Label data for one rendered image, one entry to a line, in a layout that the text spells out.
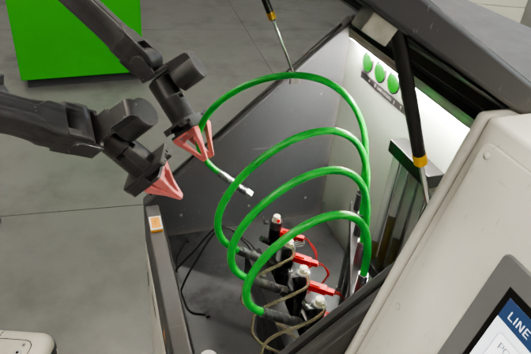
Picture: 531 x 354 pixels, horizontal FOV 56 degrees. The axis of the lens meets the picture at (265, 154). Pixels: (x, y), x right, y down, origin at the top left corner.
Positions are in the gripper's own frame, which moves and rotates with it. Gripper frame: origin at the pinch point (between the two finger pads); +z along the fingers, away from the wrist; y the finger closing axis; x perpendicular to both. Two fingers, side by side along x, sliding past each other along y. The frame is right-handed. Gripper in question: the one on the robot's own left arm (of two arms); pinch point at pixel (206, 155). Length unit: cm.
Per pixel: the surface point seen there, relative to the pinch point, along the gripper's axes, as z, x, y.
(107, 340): 40, 121, 44
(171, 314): 24.7, 18.1, -16.6
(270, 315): 30.6, -8.6, -22.8
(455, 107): 17, -50, 0
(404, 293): 33, -35, -29
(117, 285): 25, 128, 70
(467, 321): 35, -43, -36
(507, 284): 32, -50, -38
